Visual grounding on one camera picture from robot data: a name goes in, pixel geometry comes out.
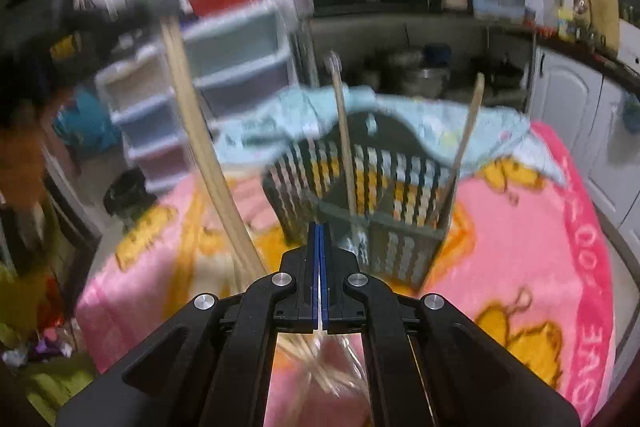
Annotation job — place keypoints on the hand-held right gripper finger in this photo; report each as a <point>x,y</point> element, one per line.
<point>314,267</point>
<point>324,267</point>

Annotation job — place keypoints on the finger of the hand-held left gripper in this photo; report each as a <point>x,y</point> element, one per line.
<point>145,4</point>

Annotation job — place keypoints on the dark green slotted basket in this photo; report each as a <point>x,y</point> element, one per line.
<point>380,217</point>

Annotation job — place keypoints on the bunch of wooden chopsticks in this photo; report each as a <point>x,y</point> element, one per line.
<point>320,372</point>

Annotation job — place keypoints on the wooden chopstick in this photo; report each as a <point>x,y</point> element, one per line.
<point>467,132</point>
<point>200,132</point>
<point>342,132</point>

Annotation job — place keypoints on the person's left hand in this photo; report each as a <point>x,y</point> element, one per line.
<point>20,152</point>

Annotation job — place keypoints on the white plastic drawer unit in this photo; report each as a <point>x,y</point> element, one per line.
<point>145,122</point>

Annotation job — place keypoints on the dark round object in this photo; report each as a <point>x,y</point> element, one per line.
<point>125,197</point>

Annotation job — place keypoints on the light blue cloth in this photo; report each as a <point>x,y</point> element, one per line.
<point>425,117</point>

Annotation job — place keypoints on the pink printed blanket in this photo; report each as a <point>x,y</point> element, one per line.
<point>520,257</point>

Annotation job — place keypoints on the steel pot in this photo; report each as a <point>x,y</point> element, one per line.
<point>425,82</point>

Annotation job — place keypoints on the metal shelf rack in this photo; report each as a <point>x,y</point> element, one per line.
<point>465,37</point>

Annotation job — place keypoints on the white kitchen cabinets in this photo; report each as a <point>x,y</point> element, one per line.
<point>575,117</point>

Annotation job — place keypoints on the light blue storage box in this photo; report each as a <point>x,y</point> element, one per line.
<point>500,4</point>

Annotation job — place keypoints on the blue hanging bag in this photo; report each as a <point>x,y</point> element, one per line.
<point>631,112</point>

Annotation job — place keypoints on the wooden cutting board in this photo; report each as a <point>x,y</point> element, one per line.
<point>600,7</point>

